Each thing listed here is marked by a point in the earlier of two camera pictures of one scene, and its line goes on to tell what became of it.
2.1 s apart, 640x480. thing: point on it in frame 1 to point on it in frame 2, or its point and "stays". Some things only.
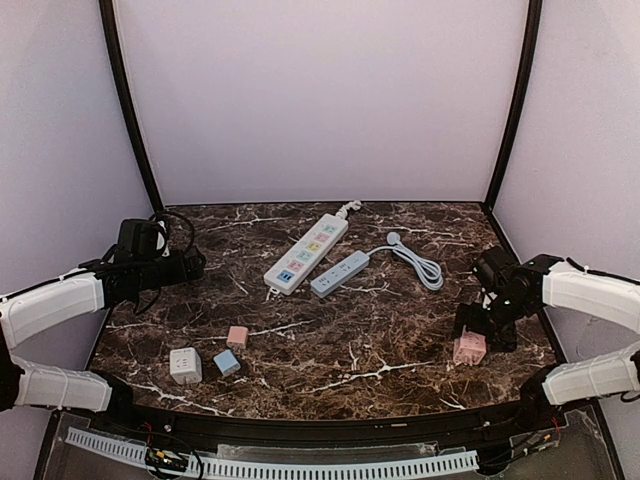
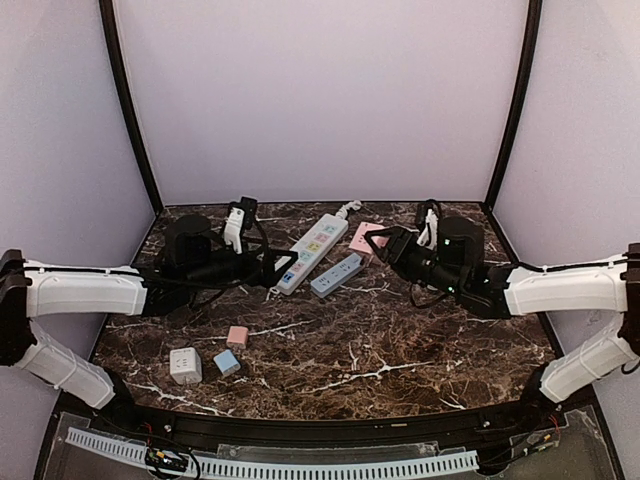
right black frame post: x=534 y=28 stays
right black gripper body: x=482 y=318 to x=401 y=248
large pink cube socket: x=470 y=349 to x=359 y=241
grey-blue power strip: x=322 y=284 stays
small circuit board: x=166 y=459 stays
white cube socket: x=185 y=365 stays
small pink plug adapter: x=237 y=337 stays
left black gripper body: x=185 y=265 to x=264 y=265
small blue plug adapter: x=226 y=362 stays
